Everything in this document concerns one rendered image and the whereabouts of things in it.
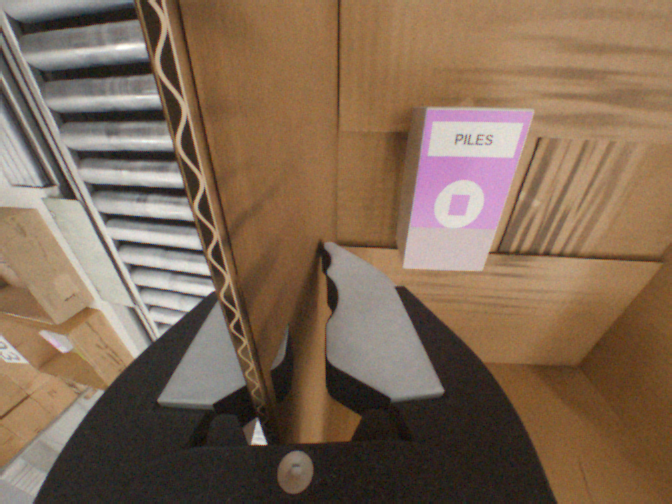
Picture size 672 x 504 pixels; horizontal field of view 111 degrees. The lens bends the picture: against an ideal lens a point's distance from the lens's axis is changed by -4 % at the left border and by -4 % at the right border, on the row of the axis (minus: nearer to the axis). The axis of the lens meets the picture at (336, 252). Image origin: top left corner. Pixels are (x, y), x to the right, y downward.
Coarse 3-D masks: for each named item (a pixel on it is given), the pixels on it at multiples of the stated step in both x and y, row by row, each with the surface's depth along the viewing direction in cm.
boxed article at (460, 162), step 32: (416, 128) 15; (448, 128) 13; (480, 128) 13; (512, 128) 12; (416, 160) 14; (448, 160) 14; (480, 160) 13; (512, 160) 13; (416, 192) 15; (448, 192) 14; (480, 192) 14; (416, 224) 16; (448, 224) 15; (480, 224) 15; (416, 256) 17; (448, 256) 17; (480, 256) 16
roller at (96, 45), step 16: (48, 32) 35; (64, 32) 34; (80, 32) 33; (96, 32) 33; (112, 32) 32; (128, 32) 32; (32, 48) 35; (48, 48) 35; (64, 48) 35; (80, 48) 34; (96, 48) 34; (112, 48) 33; (128, 48) 33; (144, 48) 33; (32, 64) 37; (48, 64) 37; (64, 64) 37; (80, 64) 37; (96, 64) 37; (112, 64) 37
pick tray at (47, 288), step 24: (0, 216) 50; (24, 216) 52; (0, 240) 49; (24, 240) 52; (48, 240) 57; (0, 264) 69; (24, 264) 53; (48, 264) 57; (0, 288) 73; (24, 288) 73; (48, 288) 57; (72, 288) 62; (24, 312) 64; (48, 312) 58; (72, 312) 63
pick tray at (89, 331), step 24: (0, 312) 69; (96, 312) 69; (24, 336) 79; (72, 336) 63; (96, 336) 69; (48, 360) 86; (72, 360) 86; (96, 360) 69; (120, 360) 77; (96, 384) 79
